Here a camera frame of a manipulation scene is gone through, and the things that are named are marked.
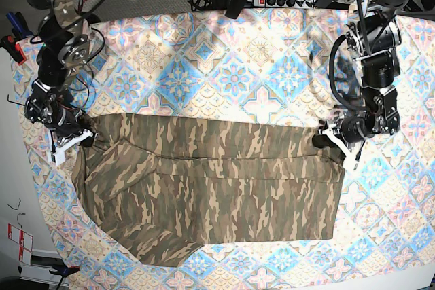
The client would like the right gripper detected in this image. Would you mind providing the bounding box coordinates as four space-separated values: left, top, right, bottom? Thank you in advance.
50 129 98 164

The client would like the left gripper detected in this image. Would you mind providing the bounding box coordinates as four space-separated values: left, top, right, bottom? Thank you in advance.
312 118 360 171

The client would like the camouflage T-shirt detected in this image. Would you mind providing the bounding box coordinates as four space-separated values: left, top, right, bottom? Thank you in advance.
71 113 345 267

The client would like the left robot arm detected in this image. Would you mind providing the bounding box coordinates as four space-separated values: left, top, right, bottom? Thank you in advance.
313 0 409 172

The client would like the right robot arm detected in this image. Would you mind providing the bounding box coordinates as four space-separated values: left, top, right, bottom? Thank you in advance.
24 0 96 165

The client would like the black allen key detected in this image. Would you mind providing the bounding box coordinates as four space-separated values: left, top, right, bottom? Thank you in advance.
6 94 34 110

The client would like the patterned tile tablecloth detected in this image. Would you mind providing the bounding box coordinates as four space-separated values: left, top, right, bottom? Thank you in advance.
12 9 434 289

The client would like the red white label card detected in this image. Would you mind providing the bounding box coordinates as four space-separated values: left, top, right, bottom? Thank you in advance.
7 223 33 266

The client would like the red black clamp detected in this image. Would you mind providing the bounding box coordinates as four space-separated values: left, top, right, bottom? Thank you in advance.
0 11 35 66

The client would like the black blue clamp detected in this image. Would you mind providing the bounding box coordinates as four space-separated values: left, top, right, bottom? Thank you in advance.
49 263 80 290

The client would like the white power strip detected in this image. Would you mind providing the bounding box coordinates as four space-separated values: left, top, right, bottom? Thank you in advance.
248 0 318 9

